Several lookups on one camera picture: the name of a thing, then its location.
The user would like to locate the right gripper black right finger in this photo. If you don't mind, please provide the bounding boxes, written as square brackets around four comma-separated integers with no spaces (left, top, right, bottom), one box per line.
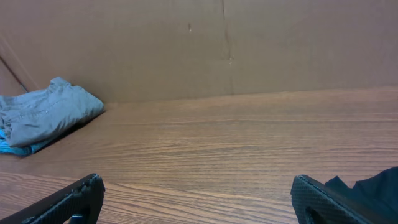
[290,175,395,224]

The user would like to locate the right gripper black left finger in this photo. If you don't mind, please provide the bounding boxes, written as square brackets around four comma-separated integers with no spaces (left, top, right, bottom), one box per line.
[1,174,105,224]

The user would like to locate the grey shorts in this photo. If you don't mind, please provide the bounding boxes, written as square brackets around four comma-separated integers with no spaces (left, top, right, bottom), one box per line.
[1,77,105,147]

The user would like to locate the black t-shirt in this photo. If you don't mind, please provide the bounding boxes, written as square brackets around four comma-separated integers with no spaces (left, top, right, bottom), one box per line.
[325,167,397,223]

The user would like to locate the folded blue denim jeans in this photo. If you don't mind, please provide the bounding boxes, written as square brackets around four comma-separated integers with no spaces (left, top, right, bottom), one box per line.
[1,130,55,156]

